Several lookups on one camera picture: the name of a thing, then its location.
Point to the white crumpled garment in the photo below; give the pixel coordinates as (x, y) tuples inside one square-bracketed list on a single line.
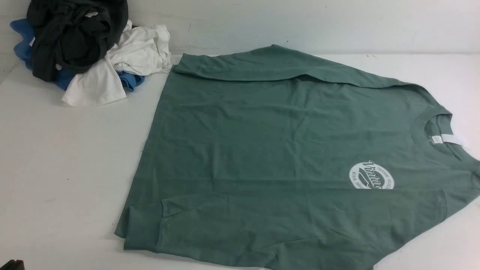
[(140, 51)]

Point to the blue crumpled garment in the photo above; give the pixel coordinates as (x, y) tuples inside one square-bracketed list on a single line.
[(62, 78)]

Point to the black crumpled garment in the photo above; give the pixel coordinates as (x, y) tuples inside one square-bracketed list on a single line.
[(74, 34)]

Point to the green long-sleeved shirt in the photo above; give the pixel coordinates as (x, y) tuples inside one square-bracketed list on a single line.
[(278, 159)]

